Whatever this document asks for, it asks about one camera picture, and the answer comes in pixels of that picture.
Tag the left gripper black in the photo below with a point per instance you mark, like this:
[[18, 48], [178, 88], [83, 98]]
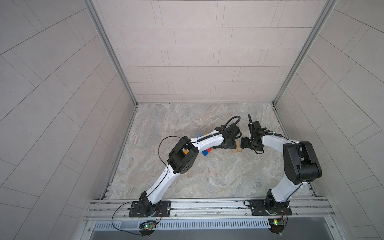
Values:
[[232, 144]]

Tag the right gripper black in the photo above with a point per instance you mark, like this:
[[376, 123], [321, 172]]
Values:
[[244, 143]]

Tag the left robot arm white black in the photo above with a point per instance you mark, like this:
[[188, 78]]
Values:
[[181, 159]]

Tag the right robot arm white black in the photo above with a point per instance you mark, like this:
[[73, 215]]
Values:
[[301, 165]]

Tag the perforated vent strip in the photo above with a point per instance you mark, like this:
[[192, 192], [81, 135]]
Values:
[[204, 224]]

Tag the right controller board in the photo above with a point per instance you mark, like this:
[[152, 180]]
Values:
[[277, 225]]

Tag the controller board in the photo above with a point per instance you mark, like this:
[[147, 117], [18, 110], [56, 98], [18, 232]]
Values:
[[147, 226], [277, 225]]

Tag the left controller board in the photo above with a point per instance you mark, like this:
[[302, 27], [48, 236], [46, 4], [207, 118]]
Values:
[[147, 226]]

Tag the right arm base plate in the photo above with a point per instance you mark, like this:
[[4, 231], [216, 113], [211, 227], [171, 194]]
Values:
[[261, 207]]

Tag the aluminium mounting rail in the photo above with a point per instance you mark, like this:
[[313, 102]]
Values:
[[214, 208]]

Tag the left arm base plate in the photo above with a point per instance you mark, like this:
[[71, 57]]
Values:
[[147, 210]]

